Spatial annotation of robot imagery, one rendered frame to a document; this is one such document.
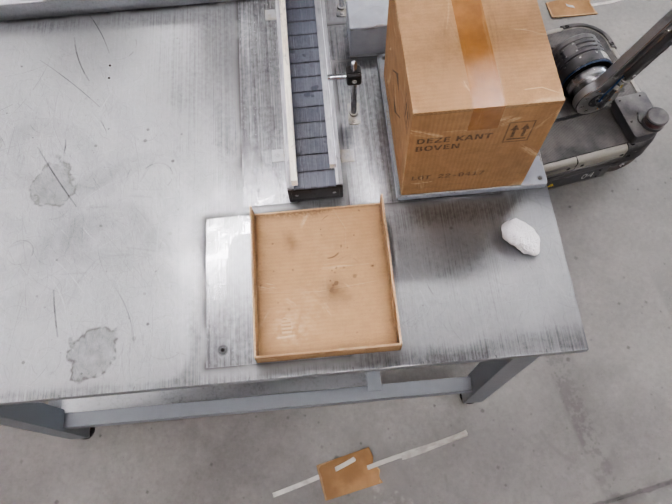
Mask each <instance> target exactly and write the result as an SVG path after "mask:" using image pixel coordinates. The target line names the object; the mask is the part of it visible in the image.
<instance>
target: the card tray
mask: <svg viewBox="0 0 672 504"><path fill-rule="evenodd" d="M249 212H250V244H251V276H252V308H253V340H254V359H255V360H256V362H257V363H265V362H276V361H287V360H298V359H309V358H320V357H331V356H342V355H353V354H364V353H375V352H386V351H397V350H401V348H402V337H401V329H400V322H399V314H398V307H397V299H396V291H395V284H394V276H393V268H392V261H391V253H390V246H389V238H388V230H387V223H386V215H385V207H384V200H383V194H381V197H380V203H370V204H359V205H347V206H336V207H325V208H314V209H303V210H292V211H281V212H269V213H258V214H254V212H253V209H252V206H249Z"/></svg>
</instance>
